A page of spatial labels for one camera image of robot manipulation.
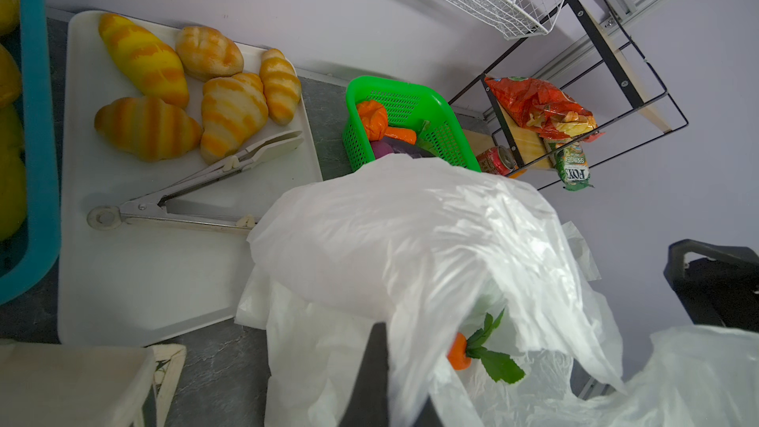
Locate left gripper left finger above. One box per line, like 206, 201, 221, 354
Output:
339, 322, 389, 427

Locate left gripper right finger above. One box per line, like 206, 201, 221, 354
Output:
414, 397, 443, 427

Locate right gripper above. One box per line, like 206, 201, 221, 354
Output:
663, 239, 758, 332

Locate white plastic grocery bag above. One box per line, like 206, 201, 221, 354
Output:
235, 155, 758, 426

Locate beige canvas tote bag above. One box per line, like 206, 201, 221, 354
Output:
1, 339, 187, 426

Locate orange toy carrot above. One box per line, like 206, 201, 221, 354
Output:
447, 310, 526, 385

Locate green Fox's candy bag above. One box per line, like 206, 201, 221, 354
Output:
545, 140, 592, 192

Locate red snack bag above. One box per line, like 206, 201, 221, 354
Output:
485, 77, 598, 142

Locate red soda can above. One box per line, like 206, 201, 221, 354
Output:
476, 145, 519, 178

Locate purple toy onion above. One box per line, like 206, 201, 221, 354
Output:
371, 138, 415, 159

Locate orange toy pepper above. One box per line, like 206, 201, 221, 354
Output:
357, 100, 389, 142

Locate green plastic basket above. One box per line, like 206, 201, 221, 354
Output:
342, 76, 480, 172

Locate metal kitchen tongs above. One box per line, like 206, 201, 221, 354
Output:
86, 130, 304, 232

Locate toy croissant bread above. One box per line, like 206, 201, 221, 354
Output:
200, 73, 269, 164

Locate toy striped bread roll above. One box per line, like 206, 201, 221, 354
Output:
94, 97, 203, 162

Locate teal plastic basket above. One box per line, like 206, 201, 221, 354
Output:
1, 0, 61, 304

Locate toy banana bunch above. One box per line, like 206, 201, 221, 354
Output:
0, 0, 29, 243

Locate wooden black-frame shelf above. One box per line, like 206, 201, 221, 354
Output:
448, 0, 690, 178

